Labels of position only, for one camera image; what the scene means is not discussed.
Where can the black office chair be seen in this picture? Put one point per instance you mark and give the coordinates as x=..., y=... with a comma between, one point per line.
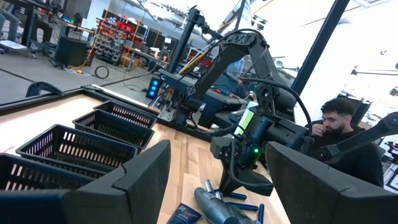
x=362, y=107

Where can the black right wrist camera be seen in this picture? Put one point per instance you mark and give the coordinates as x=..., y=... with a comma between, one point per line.
x=222, y=147

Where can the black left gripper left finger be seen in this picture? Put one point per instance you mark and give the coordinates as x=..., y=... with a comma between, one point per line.
x=124, y=199

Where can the black floor cabinet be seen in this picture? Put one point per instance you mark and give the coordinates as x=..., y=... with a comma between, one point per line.
x=71, y=51

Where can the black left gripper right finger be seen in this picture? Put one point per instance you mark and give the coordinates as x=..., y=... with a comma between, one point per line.
x=311, y=199

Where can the grey travel toiletry bottle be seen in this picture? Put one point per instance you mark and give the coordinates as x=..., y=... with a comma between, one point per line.
x=217, y=211

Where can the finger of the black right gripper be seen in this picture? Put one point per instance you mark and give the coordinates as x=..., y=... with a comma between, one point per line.
x=233, y=183
x=259, y=185

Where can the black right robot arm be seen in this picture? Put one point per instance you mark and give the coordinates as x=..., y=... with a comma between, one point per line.
x=236, y=46

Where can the dark blue toothpaste sachet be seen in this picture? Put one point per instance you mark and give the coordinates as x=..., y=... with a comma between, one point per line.
x=183, y=216

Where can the cluttered workbench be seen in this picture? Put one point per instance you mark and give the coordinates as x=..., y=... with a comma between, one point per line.
x=143, y=56

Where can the black camera stand post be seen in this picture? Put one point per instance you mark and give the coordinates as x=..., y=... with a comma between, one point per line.
x=183, y=40

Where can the black box with blue lights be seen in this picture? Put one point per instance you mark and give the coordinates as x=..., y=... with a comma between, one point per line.
x=153, y=88

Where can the person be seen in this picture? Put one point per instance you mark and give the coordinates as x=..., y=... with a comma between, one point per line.
x=334, y=116

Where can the shelf rack with parts bins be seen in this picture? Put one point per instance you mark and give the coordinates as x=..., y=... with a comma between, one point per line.
x=109, y=46

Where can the black slatted plastic basket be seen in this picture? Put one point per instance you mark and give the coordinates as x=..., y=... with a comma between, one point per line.
x=77, y=146
x=31, y=174
x=115, y=127
x=130, y=113

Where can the blue disposable razor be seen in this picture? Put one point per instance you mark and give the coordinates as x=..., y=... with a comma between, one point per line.
x=208, y=185
x=245, y=206
x=237, y=196
x=261, y=214

